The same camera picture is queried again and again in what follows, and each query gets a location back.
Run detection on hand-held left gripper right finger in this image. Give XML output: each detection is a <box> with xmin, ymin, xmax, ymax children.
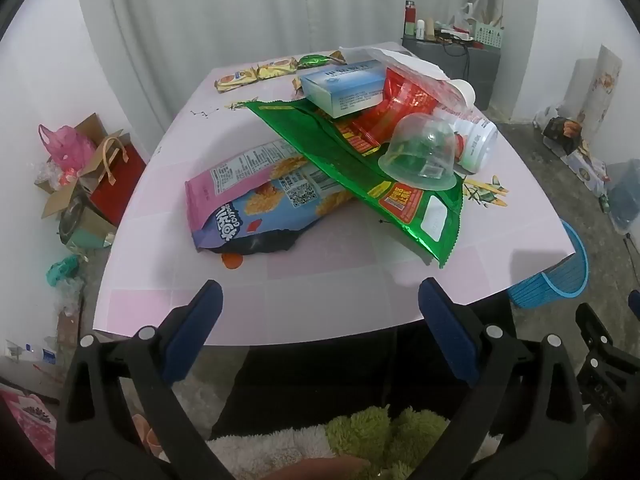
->
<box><xmin>410</xmin><ymin>277</ymin><xmax>588</xmax><ymax>480</ymax></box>

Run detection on white plastic bag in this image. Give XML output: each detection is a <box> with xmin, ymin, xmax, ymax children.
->
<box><xmin>452</xmin><ymin>2</ymin><xmax>478</xmax><ymax>36</ymax></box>

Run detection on pink plastic bag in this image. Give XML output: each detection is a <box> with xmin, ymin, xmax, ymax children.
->
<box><xmin>39</xmin><ymin>124</ymin><xmax>97</xmax><ymax>171</ymax></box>

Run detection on white printed box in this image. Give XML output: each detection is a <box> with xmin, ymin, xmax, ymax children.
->
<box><xmin>560</xmin><ymin>145</ymin><xmax>612</xmax><ymax>196</ymax></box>

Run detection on grey cabinet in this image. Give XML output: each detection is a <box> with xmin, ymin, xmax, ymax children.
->
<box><xmin>401</xmin><ymin>35</ymin><xmax>502</xmax><ymax>111</ymax></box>

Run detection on teal plastic bag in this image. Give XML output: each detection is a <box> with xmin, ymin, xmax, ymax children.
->
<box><xmin>46</xmin><ymin>254</ymin><xmax>83</xmax><ymax>286</ymax></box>

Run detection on blue plastic wastebasket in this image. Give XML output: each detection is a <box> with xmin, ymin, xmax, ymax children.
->
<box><xmin>507</xmin><ymin>220</ymin><xmax>588</xmax><ymax>310</ymax></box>

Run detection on blue white carton box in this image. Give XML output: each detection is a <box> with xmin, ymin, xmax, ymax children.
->
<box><xmin>297</xmin><ymin>59</ymin><xmax>393</xmax><ymax>120</ymax></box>

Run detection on black cable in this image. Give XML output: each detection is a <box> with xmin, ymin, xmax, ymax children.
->
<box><xmin>442</xmin><ymin>40</ymin><xmax>473</xmax><ymax>81</ymax></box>

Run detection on translucent storage box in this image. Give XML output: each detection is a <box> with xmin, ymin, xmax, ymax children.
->
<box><xmin>607</xmin><ymin>159</ymin><xmax>640</xmax><ymax>233</ymax></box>

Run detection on clear plastic cup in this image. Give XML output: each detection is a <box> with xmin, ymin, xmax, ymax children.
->
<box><xmin>377</xmin><ymin>112</ymin><xmax>458</xmax><ymax>192</ymax></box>

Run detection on red gift bag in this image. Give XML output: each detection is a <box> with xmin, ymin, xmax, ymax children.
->
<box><xmin>90</xmin><ymin>132</ymin><xmax>147</xmax><ymax>226</ymax></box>

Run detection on white curtain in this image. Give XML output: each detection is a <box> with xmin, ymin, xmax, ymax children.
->
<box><xmin>72</xmin><ymin>0</ymin><xmax>541</xmax><ymax>126</ymax></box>

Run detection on pink blue snack bag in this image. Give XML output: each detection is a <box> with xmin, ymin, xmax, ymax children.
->
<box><xmin>184</xmin><ymin>141</ymin><xmax>358</xmax><ymax>255</ymax></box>

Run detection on black printed box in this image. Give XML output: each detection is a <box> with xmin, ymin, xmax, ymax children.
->
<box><xmin>542</xmin><ymin>116</ymin><xmax>583</xmax><ymax>156</ymax></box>

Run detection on teal cardboard box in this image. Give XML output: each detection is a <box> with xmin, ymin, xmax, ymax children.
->
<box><xmin>65</xmin><ymin>205</ymin><xmax>118</xmax><ymax>251</ymax></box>

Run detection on yellow biscuit packet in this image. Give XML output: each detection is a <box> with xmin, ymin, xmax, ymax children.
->
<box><xmin>256</xmin><ymin>57</ymin><xmax>297</xmax><ymax>81</ymax></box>
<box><xmin>215</xmin><ymin>71</ymin><xmax>258</xmax><ymax>93</ymax></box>

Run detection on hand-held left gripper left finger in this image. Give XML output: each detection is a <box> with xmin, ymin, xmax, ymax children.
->
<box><xmin>54</xmin><ymin>279</ymin><xmax>236</xmax><ymax>480</ymax></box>

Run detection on pink checked table cover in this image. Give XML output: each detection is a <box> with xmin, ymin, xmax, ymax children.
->
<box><xmin>92</xmin><ymin>40</ymin><xmax>576</xmax><ymax>348</ymax></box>

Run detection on red snack bag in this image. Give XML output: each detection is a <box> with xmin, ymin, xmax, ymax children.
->
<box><xmin>332</xmin><ymin>62</ymin><xmax>471</xmax><ymax>158</ymax></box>

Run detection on metal pot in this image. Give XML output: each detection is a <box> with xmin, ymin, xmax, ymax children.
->
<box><xmin>57</xmin><ymin>194</ymin><xmax>90</xmax><ymax>243</ymax></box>

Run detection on green snack bag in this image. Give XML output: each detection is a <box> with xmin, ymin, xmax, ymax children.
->
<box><xmin>243</xmin><ymin>99</ymin><xmax>465</xmax><ymax>270</ymax></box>

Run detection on person's left forearm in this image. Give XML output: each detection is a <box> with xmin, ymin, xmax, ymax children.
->
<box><xmin>207</xmin><ymin>405</ymin><xmax>501</xmax><ymax>480</ymax></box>

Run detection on brown cardboard box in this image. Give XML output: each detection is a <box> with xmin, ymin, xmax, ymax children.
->
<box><xmin>34</xmin><ymin>112</ymin><xmax>126</xmax><ymax>221</ymax></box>

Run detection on white bottle red label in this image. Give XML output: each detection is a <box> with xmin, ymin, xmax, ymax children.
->
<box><xmin>435</xmin><ymin>105</ymin><xmax>499</xmax><ymax>175</ymax></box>

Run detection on floral printed board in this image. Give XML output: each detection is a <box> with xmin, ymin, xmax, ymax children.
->
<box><xmin>570</xmin><ymin>44</ymin><xmax>623</xmax><ymax>126</ymax></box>

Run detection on green patterned desk organizer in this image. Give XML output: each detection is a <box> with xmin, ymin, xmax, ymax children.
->
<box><xmin>475</xmin><ymin>22</ymin><xmax>505</xmax><ymax>51</ymax></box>

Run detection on pink floral cloth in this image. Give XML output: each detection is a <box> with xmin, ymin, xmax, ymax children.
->
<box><xmin>0</xmin><ymin>387</ymin><xmax>58</xmax><ymax>466</ymax></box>

